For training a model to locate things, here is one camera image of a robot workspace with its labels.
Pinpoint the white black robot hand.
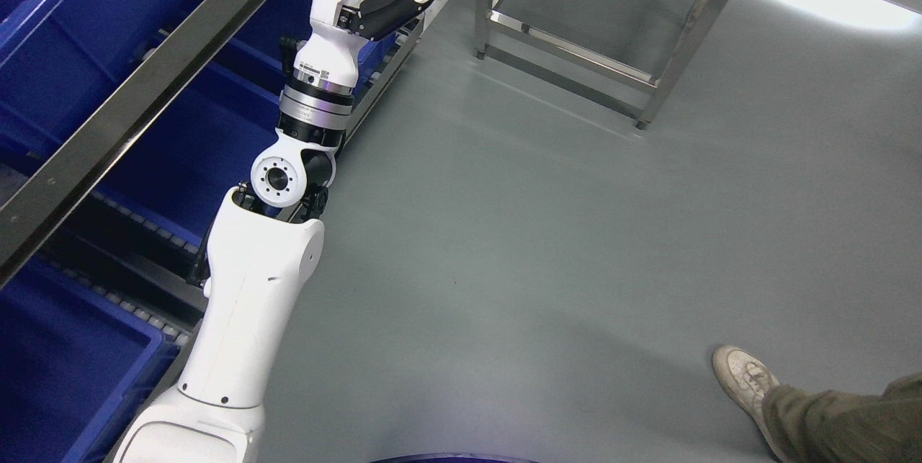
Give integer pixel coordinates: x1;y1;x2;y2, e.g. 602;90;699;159
291;0;436;93

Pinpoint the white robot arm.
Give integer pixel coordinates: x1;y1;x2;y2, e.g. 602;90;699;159
114;60;358;462

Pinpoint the blue bin lower middle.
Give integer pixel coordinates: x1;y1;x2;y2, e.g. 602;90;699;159
99;65;285;243

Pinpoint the blue bin lower left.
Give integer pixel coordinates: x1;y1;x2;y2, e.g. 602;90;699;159
1;259;180;462

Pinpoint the white sneaker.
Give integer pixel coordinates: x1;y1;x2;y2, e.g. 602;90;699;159
712;345;794;462

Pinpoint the olive trouser leg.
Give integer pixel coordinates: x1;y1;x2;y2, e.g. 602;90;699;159
763;374;921;462

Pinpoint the steel table frame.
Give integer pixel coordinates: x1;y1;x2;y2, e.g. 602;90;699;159
474;0;729;130

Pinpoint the steel shelf front rail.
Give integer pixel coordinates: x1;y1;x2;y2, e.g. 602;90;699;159
1;0;266;284

